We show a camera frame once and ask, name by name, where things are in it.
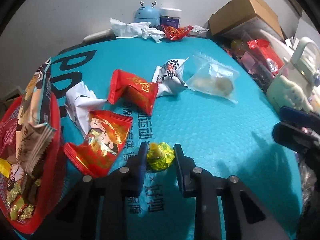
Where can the red cartoon snack packet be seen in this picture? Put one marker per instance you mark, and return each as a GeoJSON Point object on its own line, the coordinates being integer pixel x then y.
{"type": "Point", "coordinates": [106, 138]}

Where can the red mesh basket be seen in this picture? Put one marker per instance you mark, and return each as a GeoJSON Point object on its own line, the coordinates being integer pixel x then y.
{"type": "Point", "coordinates": [44, 188]}

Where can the red wrapper at back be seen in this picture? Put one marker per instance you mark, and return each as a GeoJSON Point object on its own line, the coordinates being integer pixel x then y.
{"type": "Point", "coordinates": [175, 34]}

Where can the white crumpled tissue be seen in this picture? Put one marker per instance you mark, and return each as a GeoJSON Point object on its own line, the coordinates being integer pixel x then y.
{"type": "Point", "coordinates": [132, 30]}

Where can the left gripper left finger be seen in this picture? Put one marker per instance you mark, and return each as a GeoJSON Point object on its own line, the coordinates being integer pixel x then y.
{"type": "Point", "coordinates": [95, 208]}

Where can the white lid dark jar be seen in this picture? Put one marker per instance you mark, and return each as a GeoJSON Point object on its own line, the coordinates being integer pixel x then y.
{"type": "Point", "coordinates": [170, 17]}

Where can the red snack pack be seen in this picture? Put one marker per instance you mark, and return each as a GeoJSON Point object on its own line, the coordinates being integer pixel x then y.
{"type": "Point", "coordinates": [262, 50]}

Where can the white crumpled wrapper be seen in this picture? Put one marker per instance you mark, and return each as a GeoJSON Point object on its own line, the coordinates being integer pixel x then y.
{"type": "Point", "coordinates": [79, 102]}

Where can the clear zip bag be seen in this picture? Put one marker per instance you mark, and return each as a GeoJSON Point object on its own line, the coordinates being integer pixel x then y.
{"type": "Point", "coordinates": [213, 78]}

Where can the small white wrapper at back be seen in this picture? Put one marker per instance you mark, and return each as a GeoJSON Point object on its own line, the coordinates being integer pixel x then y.
{"type": "Point", "coordinates": [198, 31]}

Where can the yellow snack packet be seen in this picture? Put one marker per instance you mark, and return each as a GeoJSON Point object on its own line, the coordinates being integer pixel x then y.
{"type": "Point", "coordinates": [5, 168]}

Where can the white black snack packet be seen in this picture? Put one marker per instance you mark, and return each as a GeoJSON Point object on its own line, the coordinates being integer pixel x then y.
{"type": "Point", "coordinates": [169, 77]}

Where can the yellow green lollipop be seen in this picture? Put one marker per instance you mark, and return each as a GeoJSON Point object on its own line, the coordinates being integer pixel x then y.
{"type": "Point", "coordinates": [159, 156]}

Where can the teal foam mat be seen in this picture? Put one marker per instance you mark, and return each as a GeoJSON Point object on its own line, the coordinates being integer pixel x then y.
{"type": "Point", "coordinates": [222, 137]}

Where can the green brown snack bag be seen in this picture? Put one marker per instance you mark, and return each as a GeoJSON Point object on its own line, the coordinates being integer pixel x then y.
{"type": "Point", "coordinates": [22, 206]}

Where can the beige large snack bag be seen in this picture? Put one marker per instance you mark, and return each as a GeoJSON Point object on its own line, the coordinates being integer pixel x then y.
{"type": "Point", "coordinates": [34, 131]}

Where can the cardboard box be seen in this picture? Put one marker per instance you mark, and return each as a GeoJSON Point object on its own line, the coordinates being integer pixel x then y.
{"type": "Point", "coordinates": [244, 15]}

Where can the red candy packet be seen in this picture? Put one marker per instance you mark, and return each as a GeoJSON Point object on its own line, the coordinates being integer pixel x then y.
{"type": "Point", "coordinates": [133, 89]}

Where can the blue deer humidifier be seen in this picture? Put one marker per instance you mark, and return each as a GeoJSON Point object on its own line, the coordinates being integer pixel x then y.
{"type": "Point", "coordinates": [148, 13]}

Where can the white cartoon kettle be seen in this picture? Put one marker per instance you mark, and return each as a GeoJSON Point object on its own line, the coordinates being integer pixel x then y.
{"type": "Point", "coordinates": [294, 84]}

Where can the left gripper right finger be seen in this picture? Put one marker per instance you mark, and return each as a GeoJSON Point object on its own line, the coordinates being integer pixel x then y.
{"type": "Point", "coordinates": [225, 207]}

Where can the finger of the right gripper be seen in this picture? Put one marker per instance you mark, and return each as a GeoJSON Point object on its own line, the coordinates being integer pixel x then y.
{"type": "Point", "coordinates": [300, 118]}
{"type": "Point", "coordinates": [294, 139]}

